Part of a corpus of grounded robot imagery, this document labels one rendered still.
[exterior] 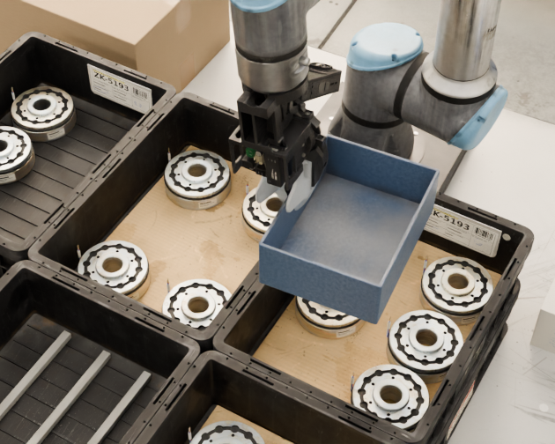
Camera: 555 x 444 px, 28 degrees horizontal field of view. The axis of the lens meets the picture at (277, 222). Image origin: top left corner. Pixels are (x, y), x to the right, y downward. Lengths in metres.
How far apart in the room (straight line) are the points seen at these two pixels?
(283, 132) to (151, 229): 0.54
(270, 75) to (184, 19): 0.91
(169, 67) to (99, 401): 0.74
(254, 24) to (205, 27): 1.01
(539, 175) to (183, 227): 0.67
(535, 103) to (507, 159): 1.20
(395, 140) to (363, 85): 0.13
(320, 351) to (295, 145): 0.44
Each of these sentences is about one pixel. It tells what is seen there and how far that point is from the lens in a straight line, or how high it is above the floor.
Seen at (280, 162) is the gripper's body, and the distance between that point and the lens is 1.19.
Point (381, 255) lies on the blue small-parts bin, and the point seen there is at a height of 1.08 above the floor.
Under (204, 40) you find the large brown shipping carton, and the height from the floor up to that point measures 0.76.
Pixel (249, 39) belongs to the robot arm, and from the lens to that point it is 1.11.
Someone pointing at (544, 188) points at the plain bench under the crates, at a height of 0.70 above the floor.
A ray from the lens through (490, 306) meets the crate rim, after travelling 1.50.
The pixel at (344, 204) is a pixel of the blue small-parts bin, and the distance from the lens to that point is 1.39.
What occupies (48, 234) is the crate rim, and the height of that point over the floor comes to 0.93.
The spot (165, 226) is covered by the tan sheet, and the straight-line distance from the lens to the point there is 1.70.
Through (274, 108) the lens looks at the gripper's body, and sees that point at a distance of 1.16.
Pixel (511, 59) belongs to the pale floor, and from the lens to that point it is 3.35.
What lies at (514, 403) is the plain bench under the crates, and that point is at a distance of 1.69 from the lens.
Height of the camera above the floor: 2.09
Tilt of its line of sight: 48 degrees down
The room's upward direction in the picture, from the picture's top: 1 degrees clockwise
